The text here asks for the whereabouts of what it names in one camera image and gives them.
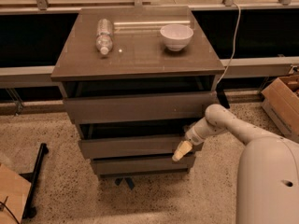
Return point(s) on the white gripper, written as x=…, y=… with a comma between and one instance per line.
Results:
x=192, y=137

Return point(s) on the grey drawer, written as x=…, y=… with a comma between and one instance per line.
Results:
x=129, y=146
x=139, y=107
x=141, y=165

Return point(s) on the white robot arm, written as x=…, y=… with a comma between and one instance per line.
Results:
x=268, y=169

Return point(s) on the grey top drawer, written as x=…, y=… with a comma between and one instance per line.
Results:
x=139, y=107

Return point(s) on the grey bottom drawer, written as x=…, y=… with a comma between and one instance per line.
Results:
x=141, y=165

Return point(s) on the grey drawer cabinet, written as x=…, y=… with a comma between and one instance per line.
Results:
x=138, y=64

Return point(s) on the blue tape cross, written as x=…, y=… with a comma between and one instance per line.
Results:
x=128, y=180

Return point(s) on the white ceramic bowl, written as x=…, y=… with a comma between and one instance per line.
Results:
x=176, y=36

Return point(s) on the brown cardboard box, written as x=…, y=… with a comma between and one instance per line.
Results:
x=281, y=103

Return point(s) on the clear plastic water bottle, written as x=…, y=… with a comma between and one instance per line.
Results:
x=104, y=35

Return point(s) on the black metal stand leg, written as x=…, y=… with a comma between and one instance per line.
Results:
x=32, y=178

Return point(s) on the light wooden board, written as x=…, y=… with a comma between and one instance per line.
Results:
x=14, y=190

